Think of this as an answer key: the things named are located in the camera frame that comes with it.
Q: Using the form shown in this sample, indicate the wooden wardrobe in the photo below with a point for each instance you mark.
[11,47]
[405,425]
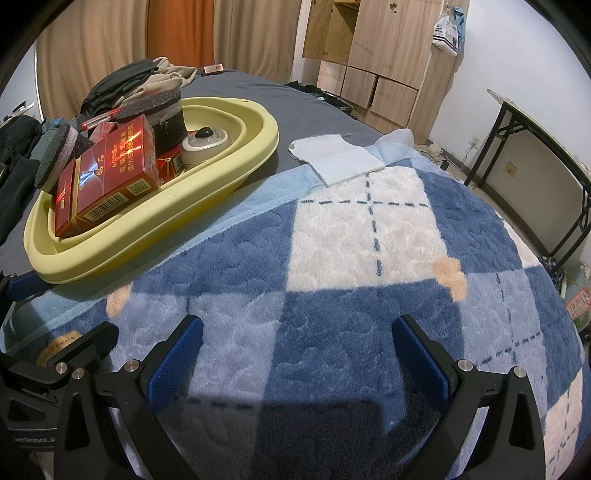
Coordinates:
[392,46]

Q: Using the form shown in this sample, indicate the dark patterned cloth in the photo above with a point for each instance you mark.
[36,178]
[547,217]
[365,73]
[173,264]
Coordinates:
[554,272]

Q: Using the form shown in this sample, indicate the orange curtain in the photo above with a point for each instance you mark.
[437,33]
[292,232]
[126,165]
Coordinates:
[180,32]

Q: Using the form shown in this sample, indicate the white round appliance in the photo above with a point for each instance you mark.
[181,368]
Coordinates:
[203,147]

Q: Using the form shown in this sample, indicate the red pen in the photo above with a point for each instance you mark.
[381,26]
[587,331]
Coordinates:
[99,119]

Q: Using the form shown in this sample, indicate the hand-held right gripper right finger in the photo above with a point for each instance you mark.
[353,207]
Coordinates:
[418,357]

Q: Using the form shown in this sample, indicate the blue white checked blanket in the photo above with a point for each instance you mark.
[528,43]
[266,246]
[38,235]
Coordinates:
[346,300]

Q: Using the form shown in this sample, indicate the white hanging plastic bag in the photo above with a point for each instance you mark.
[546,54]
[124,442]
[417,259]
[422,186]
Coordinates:
[445,32]

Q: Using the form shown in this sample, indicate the pale white cloth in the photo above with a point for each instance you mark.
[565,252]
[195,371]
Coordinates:
[337,157]

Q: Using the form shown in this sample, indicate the large dark grey sponge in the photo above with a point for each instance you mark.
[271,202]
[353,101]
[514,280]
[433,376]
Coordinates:
[168,124]

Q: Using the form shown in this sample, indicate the white power strip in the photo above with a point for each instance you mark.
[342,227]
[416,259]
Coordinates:
[435,149]

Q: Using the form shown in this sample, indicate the yellow plastic basin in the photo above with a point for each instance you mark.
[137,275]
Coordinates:
[249,138]

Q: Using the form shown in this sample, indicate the round layered dark sponge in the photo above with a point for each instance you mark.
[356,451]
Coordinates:
[53,161]

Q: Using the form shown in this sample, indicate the small red box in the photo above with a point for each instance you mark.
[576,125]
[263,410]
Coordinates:
[212,69]

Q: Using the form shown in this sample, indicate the black clothes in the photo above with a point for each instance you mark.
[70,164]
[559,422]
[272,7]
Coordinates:
[16,161]

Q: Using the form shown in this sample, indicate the beige curtain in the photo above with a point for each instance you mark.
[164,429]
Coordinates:
[254,37]
[92,41]

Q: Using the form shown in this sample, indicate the dark clothing pile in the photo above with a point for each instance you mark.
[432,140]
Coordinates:
[115,85]

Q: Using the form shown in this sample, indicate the beige clothing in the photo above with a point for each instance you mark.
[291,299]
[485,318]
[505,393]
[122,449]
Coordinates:
[171,74]

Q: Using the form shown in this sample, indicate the black folding table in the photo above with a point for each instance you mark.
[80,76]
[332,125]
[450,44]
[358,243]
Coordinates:
[531,117]

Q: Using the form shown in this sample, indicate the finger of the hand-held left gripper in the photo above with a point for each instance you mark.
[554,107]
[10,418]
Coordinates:
[83,344]
[23,285]

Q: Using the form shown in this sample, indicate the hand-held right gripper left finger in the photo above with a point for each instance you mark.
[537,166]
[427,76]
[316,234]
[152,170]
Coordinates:
[178,360]

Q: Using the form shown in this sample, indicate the pink bag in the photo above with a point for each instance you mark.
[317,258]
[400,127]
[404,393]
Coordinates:
[579,304]

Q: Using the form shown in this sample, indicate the red cigarette pack gold print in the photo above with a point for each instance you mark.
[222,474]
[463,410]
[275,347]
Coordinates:
[106,184]

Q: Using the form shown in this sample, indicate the wall socket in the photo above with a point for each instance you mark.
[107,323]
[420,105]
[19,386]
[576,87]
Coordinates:
[510,169]

